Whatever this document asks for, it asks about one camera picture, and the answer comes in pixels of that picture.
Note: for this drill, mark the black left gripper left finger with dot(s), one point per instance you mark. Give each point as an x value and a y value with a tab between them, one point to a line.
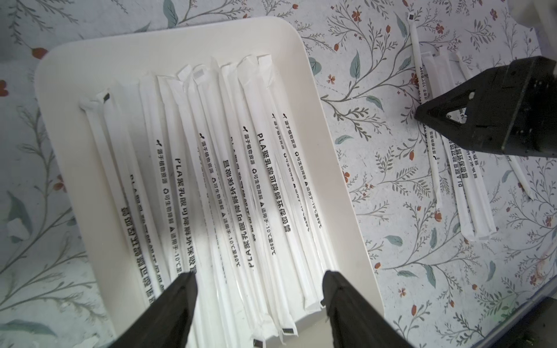
167	322

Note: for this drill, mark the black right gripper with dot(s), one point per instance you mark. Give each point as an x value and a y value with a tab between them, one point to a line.
511	114

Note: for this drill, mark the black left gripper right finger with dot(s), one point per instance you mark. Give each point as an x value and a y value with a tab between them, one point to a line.
354	322

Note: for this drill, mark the straw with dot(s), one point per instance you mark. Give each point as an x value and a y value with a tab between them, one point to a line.
261	113
289	140
108	138
474	211

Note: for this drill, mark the straw PLA label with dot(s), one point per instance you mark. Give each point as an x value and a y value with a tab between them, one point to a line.
243	168

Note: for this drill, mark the white plastic storage tray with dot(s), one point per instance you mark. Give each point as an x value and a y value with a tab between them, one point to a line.
81	69

